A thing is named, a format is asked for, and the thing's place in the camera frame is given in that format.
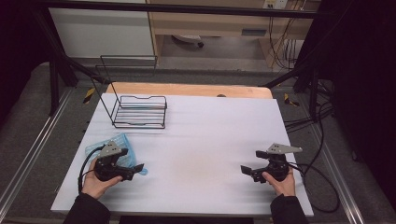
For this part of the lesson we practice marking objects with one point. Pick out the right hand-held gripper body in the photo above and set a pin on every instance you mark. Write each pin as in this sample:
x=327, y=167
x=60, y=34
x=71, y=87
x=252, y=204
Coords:
x=277, y=168

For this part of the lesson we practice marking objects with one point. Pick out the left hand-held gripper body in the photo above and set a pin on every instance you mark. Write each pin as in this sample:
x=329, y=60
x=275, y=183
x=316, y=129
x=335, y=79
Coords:
x=107, y=169

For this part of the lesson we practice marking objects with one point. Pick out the blue striped towel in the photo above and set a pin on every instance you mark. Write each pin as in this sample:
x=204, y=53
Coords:
x=126, y=146

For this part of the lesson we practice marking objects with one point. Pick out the person's right hand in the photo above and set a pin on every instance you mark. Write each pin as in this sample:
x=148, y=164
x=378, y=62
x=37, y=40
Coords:
x=285, y=186

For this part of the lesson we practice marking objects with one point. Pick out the person's left hand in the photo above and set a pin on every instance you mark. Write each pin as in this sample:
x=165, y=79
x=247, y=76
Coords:
x=93, y=186

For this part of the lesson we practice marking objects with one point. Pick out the white table cover board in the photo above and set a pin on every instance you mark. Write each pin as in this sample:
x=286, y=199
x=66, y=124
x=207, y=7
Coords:
x=199, y=149

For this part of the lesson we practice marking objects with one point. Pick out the yellow black tape strip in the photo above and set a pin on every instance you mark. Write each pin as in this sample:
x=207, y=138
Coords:
x=290, y=100
x=89, y=95

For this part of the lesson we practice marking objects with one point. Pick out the white cabinet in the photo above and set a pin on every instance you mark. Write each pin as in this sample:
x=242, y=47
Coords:
x=102, y=31

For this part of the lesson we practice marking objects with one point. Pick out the grey chair base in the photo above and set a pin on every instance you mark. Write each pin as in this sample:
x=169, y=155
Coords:
x=190, y=39

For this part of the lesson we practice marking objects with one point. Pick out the wooden desk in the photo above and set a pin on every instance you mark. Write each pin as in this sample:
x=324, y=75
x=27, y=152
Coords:
x=211, y=25

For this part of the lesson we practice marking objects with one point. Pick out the white power strip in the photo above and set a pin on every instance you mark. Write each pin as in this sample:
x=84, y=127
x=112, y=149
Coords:
x=275, y=3

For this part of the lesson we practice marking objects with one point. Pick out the aluminium rail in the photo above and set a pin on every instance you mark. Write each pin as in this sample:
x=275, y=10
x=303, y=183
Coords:
x=34, y=146
x=339, y=174

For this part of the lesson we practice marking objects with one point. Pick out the black frame strut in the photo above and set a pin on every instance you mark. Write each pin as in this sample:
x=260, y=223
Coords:
x=308, y=74
x=59, y=62

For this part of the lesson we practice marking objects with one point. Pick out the black frame crossbar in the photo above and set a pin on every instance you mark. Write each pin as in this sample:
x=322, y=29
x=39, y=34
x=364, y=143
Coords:
x=186, y=8

